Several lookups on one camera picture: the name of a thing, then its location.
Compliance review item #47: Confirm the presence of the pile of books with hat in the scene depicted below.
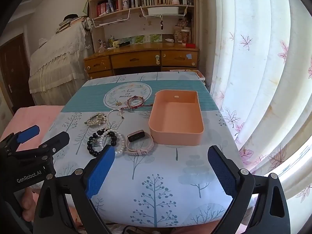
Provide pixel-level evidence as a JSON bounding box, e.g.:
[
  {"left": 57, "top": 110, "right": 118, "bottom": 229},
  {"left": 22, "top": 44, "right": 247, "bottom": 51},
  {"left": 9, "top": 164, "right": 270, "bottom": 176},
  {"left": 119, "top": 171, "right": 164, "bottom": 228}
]
[{"left": 55, "top": 14, "right": 89, "bottom": 35}]

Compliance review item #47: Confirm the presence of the tree print tablecloth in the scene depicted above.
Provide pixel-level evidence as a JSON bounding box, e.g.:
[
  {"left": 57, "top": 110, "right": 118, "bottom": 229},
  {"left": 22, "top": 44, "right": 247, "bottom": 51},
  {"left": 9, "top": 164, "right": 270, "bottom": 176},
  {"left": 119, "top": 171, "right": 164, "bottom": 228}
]
[{"left": 46, "top": 72, "right": 245, "bottom": 229}]

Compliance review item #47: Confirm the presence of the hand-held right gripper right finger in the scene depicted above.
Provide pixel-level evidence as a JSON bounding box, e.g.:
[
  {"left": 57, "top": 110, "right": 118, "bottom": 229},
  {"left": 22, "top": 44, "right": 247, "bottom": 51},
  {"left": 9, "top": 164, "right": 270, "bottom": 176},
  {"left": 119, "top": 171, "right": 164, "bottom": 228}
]
[{"left": 208, "top": 145, "right": 291, "bottom": 234}]

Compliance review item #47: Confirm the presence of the wooden bookshelf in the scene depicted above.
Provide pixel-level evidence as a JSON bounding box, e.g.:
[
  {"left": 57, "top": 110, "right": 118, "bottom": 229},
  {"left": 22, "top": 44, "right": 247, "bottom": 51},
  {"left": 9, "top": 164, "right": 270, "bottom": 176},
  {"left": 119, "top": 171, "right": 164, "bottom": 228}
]
[{"left": 88, "top": 0, "right": 197, "bottom": 52}]

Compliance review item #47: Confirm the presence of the red string bracelet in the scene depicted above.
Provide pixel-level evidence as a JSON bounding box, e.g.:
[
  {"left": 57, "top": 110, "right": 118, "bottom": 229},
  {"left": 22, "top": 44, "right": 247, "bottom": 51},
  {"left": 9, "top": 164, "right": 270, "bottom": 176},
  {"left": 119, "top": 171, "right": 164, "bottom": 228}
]
[{"left": 120, "top": 102, "right": 153, "bottom": 112}]

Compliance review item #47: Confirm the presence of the brown wooden door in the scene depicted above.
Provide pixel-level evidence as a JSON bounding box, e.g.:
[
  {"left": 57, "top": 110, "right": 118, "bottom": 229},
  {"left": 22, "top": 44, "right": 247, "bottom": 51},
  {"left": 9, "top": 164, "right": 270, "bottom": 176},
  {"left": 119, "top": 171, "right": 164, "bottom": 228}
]
[{"left": 0, "top": 33, "right": 36, "bottom": 115}]

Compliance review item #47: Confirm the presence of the lace covered furniture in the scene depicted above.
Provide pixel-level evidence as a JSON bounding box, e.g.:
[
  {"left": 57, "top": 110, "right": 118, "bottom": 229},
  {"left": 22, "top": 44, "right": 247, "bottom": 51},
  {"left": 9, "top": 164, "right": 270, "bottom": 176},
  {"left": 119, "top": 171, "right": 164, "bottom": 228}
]
[{"left": 28, "top": 20, "right": 95, "bottom": 106}]

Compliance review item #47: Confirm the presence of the pink plastic box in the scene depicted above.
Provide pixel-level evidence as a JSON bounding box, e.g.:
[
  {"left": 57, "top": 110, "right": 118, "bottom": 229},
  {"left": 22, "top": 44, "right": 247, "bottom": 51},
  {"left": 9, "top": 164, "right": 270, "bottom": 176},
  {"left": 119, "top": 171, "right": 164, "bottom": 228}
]
[{"left": 148, "top": 90, "right": 205, "bottom": 146}]

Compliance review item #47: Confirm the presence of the white pearl bracelet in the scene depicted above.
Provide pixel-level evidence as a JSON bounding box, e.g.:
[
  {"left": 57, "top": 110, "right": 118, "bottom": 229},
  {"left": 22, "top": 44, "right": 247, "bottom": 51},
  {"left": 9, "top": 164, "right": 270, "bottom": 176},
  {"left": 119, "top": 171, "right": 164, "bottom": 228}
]
[{"left": 97, "top": 129, "right": 126, "bottom": 155}]

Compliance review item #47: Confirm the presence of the wooden desk with drawers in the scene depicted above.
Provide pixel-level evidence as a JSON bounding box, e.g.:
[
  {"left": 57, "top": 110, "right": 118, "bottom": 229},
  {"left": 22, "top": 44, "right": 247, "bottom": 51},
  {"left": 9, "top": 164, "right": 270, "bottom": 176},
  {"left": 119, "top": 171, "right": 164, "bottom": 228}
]
[{"left": 84, "top": 42, "right": 200, "bottom": 80}]

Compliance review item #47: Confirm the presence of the pink bed sheet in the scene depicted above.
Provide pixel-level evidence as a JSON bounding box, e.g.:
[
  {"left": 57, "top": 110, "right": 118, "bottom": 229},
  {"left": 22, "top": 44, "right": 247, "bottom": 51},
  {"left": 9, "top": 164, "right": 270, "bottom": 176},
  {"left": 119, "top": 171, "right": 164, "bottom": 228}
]
[{"left": 0, "top": 105, "right": 66, "bottom": 142}]

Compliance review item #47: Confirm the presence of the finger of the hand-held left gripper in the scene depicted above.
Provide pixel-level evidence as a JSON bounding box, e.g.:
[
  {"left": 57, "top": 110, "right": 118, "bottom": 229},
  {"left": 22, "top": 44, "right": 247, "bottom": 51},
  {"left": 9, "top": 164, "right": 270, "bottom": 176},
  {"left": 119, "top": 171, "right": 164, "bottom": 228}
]
[
  {"left": 13, "top": 131, "right": 70, "bottom": 162},
  {"left": 0, "top": 125, "right": 40, "bottom": 154}
]

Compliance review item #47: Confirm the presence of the white pearl necklace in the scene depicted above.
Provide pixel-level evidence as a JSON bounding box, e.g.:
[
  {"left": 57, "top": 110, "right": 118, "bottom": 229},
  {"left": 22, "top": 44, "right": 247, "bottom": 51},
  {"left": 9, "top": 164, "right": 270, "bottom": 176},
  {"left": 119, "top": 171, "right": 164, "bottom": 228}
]
[{"left": 104, "top": 108, "right": 125, "bottom": 132}]

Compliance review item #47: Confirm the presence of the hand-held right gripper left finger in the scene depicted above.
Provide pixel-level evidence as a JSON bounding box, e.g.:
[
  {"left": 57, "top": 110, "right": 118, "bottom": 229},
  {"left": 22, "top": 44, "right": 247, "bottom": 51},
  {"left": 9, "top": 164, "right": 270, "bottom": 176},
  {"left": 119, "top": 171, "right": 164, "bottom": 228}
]
[{"left": 33, "top": 144, "right": 115, "bottom": 234}]

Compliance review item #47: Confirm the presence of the pink strap smart watch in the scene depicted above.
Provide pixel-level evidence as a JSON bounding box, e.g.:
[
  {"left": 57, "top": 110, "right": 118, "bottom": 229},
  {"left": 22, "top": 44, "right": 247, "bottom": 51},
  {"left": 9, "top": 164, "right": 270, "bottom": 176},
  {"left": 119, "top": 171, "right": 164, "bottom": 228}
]
[{"left": 124, "top": 129, "right": 154, "bottom": 156}]

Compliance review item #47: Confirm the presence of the white wire rack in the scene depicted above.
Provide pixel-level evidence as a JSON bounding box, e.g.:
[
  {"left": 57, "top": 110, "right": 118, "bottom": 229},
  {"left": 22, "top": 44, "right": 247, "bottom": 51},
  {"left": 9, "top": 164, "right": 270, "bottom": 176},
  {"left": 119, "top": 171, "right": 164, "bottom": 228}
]
[
  {"left": 91, "top": 8, "right": 131, "bottom": 29},
  {"left": 140, "top": 4, "right": 188, "bottom": 20}
]

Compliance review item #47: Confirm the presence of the patterned jar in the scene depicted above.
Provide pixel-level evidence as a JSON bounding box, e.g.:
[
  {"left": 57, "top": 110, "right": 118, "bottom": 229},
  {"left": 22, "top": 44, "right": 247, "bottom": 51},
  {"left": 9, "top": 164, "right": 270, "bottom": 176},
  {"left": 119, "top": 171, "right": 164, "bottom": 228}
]
[{"left": 174, "top": 28, "right": 191, "bottom": 44}]

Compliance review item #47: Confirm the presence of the black bead bracelet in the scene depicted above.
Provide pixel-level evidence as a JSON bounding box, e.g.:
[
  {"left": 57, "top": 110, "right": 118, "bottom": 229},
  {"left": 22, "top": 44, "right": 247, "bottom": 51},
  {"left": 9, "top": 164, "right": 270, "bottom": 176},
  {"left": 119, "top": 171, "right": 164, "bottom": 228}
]
[{"left": 87, "top": 128, "right": 118, "bottom": 157}]

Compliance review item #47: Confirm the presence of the leaf print curtain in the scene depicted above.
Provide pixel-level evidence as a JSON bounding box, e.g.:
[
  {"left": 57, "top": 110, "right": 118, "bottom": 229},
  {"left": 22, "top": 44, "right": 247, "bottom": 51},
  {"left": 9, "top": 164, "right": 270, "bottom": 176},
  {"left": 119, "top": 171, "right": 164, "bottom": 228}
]
[{"left": 197, "top": 0, "right": 312, "bottom": 203}]

